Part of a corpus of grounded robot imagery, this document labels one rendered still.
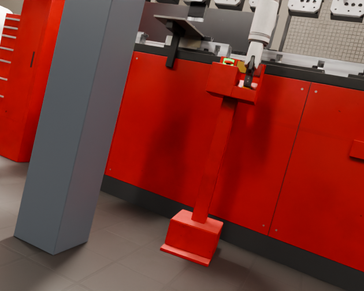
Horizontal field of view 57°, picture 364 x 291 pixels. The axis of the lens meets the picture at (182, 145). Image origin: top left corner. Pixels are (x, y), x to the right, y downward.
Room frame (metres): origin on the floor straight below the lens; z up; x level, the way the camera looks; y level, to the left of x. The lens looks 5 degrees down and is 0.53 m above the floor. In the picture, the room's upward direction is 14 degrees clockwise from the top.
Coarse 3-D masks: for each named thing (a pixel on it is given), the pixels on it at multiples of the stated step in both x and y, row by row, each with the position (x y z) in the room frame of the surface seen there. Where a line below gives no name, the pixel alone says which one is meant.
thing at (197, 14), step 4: (192, 4) 1.97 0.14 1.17; (196, 4) 1.96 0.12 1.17; (200, 4) 1.95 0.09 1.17; (204, 4) 1.95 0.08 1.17; (192, 8) 1.97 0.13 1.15; (196, 8) 1.96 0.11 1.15; (200, 8) 1.95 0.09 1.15; (204, 8) 1.94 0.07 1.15; (188, 12) 1.98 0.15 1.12; (192, 12) 1.97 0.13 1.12; (196, 12) 1.96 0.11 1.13; (200, 12) 1.95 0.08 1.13; (204, 12) 1.94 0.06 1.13; (188, 16) 1.98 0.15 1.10; (192, 16) 1.97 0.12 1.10; (196, 16) 1.96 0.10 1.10; (200, 16) 1.95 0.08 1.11; (204, 16) 1.95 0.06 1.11; (192, 20) 1.97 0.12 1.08; (196, 20) 1.96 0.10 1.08; (200, 20) 1.95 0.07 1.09
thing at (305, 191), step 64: (192, 64) 1.78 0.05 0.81; (128, 128) 1.90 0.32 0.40; (192, 128) 1.74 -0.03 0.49; (256, 128) 1.61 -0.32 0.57; (320, 128) 1.50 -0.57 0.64; (128, 192) 1.86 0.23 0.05; (192, 192) 1.71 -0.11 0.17; (256, 192) 1.58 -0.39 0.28; (320, 192) 1.47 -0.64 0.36; (320, 256) 1.44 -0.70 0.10
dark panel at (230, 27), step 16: (144, 16) 2.72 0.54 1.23; (176, 16) 2.60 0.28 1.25; (208, 16) 2.49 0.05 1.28; (224, 16) 2.44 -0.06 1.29; (240, 16) 2.39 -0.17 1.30; (144, 32) 2.70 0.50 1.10; (160, 32) 2.64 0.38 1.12; (208, 32) 2.48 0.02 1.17; (224, 32) 2.43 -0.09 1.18; (240, 32) 2.38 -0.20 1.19; (272, 32) 2.29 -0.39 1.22; (240, 48) 2.37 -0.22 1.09
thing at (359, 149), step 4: (356, 140) 1.42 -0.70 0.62; (352, 144) 1.42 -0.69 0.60; (356, 144) 1.41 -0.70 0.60; (360, 144) 1.41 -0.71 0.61; (352, 148) 1.42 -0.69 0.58; (356, 148) 1.41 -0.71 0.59; (360, 148) 1.41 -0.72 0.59; (352, 152) 1.42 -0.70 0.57; (356, 152) 1.41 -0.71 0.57; (360, 152) 1.41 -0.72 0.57; (352, 156) 1.42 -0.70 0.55; (356, 156) 1.41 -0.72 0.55; (360, 156) 1.40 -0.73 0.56
